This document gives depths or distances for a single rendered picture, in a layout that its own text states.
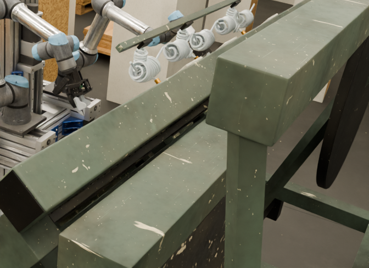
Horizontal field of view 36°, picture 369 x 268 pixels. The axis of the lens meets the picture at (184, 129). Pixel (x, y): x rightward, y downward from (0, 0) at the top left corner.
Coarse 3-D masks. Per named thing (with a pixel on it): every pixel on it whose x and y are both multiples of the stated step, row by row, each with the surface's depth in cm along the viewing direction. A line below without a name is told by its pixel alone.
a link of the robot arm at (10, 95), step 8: (0, 0) 257; (0, 8) 257; (0, 16) 259; (0, 64) 268; (0, 72) 268; (0, 80) 269; (0, 88) 268; (8, 88) 274; (0, 96) 269; (8, 96) 273; (0, 104) 271; (8, 104) 277
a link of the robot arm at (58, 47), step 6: (54, 36) 233; (60, 36) 234; (48, 42) 238; (54, 42) 234; (60, 42) 234; (66, 42) 236; (48, 48) 237; (54, 48) 235; (60, 48) 234; (66, 48) 236; (54, 54) 236; (60, 54) 235; (66, 54) 236; (72, 54) 239; (60, 60) 236
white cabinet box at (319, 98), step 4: (296, 0) 613; (300, 0) 612; (328, 84) 668; (324, 88) 640; (320, 92) 644; (324, 92) 642; (316, 96) 647; (320, 96) 645; (324, 96) 650; (316, 100) 649; (320, 100) 647
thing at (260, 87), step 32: (320, 0) 110; (352, 0) 114; (288, 32) 87; (320, 32) 89; (352, 32) 104; (224, 64) 72; (256, 64) 72; (288, 64) 74; (320, 64) 85; (224, 96) 74; (256, 96) 72; (288, 96) 72; (224, 128) 76; (256, 128) 73; (320, 128) 195; (256, 160) 79; (288, 160) 207; (256, 192) 81; (256, 224) 83; (256, 256) 85
